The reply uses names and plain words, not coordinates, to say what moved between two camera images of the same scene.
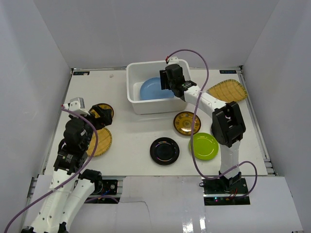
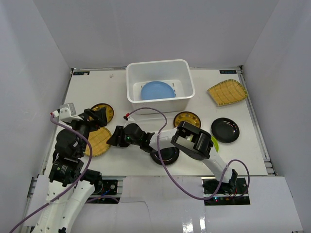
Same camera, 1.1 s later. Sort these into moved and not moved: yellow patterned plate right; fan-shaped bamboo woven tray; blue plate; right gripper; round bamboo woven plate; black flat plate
Moved: right gripper; blue plate
Not moved: round bamboo woven plate; yellow patterned plate right; black flat plate; fan-shaped bamboo woven tray
